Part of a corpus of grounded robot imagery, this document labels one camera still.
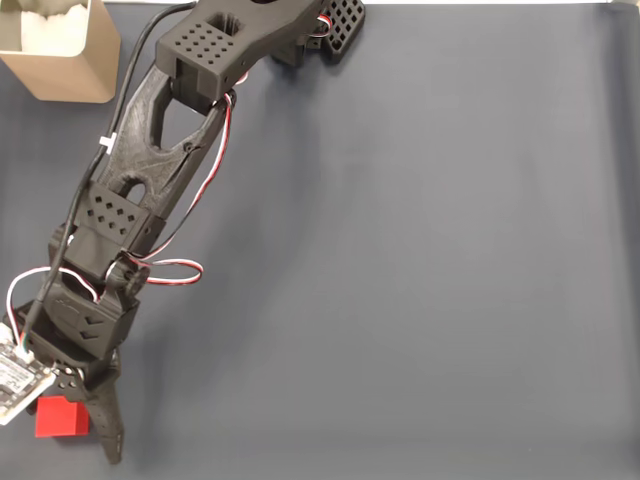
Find red cube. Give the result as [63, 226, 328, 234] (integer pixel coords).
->
[33, 394, 92, 439]

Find white camera board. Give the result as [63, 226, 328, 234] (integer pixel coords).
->
[0, 322, 56, 427]

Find black camera cable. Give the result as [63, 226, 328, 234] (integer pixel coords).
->
[22, 0, 199, 346]

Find white foam padding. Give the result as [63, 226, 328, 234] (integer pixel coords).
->
[18, 0, 91, 54]

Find beige box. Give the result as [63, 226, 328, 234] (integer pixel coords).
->
[0, 0, 122, 104]

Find dark blue-grey table mat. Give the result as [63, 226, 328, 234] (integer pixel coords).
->
[0, 2, 640, 480]

